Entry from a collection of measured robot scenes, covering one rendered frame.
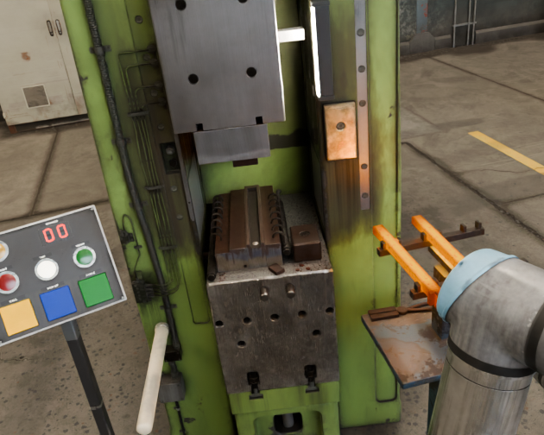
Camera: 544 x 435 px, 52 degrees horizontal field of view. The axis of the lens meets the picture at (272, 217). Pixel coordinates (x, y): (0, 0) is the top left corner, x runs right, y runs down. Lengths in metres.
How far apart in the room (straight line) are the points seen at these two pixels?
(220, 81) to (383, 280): 0.92
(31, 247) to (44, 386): 1.46
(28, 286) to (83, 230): 0.20
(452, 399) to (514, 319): 0.16
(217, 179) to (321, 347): 0.73
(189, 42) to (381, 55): 0.55
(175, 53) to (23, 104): 5.58
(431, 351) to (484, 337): 0.87
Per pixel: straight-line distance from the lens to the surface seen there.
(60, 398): 2.87
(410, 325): 1.69
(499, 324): 0.72
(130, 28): 1.61
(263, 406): 1.99
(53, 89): 6.88
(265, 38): 1.45
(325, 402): 2.00
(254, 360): 1.84
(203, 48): 1.45
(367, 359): 2.17
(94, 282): 1.59
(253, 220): 1.81
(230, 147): 1.52
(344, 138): 1.67
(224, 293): 1.67
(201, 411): 2.29
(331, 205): 1.77
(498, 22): 9.00
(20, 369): 3.14
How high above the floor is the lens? 1.84
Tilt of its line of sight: 28 degrees down
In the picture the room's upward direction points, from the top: 7 degrees counter-clockwise
